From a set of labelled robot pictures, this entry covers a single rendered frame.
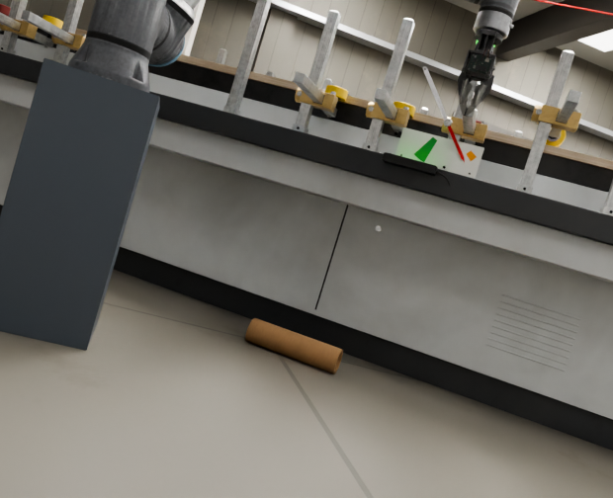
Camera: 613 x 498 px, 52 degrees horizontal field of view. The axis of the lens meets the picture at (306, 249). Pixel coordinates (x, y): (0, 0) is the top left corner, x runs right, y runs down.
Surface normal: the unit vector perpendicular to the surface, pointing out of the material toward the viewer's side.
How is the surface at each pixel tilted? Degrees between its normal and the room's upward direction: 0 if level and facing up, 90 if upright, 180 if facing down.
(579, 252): 90
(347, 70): 90
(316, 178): 90
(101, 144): 90
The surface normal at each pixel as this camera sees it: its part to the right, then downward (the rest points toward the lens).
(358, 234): -0.26, -0.03
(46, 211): 0.22, 0.12
